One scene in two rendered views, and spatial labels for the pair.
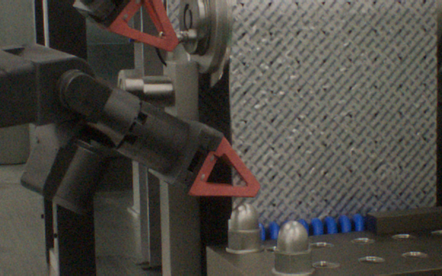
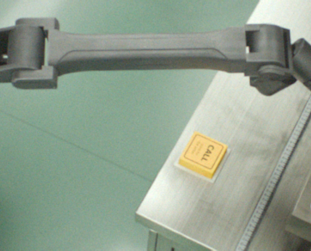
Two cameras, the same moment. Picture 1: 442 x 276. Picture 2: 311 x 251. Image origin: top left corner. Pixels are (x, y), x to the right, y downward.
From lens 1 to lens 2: 0.99 m
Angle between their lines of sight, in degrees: 57
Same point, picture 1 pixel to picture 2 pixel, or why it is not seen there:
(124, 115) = (304, 76)
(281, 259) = not seen: outside the picture
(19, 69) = (236, 60)
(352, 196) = not seen: outside the picture
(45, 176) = (253, 80)
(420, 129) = not seen: outside the picture
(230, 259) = not seen: outside the picture
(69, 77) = (262, 70)
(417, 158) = not seen: outside the picture
